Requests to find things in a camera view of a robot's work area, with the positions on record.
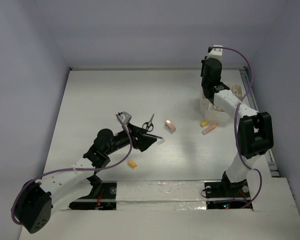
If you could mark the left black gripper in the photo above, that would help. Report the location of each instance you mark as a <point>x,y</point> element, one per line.
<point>142,141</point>

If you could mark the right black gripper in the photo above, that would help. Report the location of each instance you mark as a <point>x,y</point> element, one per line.
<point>204,62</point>

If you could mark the black handled scissors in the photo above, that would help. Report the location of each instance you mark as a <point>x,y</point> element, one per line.
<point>148,125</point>

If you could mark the white perforated organizer basket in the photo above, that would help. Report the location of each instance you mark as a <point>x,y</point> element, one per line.
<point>213,113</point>

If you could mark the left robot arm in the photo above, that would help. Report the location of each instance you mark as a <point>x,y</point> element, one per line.
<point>43,197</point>

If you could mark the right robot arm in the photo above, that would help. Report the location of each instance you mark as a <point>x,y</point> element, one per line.
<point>253,130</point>

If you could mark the orange highlighter cap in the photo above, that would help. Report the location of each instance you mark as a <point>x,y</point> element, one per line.
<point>132,164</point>

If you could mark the pink mini stapler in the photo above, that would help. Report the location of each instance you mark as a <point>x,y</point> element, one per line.
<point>170,126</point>

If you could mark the yellow highlighter cap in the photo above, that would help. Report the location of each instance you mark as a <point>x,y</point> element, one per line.
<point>204,123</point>

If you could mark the pink highlighter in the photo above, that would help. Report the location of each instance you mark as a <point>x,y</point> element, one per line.
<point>209,129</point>

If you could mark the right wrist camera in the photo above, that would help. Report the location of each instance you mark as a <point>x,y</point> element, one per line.
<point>215,52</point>

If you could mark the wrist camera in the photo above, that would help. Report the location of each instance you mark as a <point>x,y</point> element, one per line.
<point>215,52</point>
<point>124,117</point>

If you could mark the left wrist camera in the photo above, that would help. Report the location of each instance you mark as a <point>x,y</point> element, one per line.
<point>124,117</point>

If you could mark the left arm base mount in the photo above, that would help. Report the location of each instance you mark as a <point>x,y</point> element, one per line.
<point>102,196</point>

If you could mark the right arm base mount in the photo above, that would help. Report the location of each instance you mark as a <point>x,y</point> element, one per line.
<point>217,197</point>

